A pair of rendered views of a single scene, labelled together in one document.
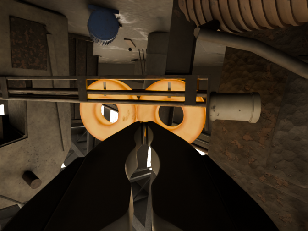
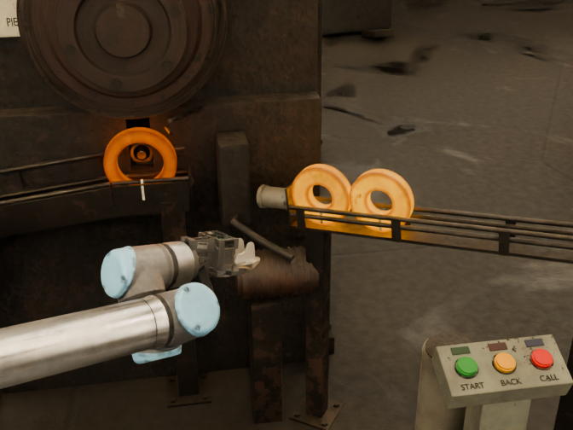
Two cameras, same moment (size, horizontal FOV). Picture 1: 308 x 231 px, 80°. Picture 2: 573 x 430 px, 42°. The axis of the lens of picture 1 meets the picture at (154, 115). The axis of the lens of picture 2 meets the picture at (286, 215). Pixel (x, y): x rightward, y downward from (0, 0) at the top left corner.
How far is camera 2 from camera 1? 1.61 m
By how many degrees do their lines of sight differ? 57
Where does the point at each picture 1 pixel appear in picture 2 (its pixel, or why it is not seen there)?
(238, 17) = (274, 262)
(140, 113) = (344, 200)
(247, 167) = (270, 109)
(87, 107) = (399, 208)
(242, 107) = (267, 201)
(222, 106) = (279, 204)
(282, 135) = (242, 175)
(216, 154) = (308, 106)
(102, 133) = (382, 183)
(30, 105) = not seen: outside the picture
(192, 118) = (300, 194)
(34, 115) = not seen: outside the picture
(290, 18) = not seen: hidden behind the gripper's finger
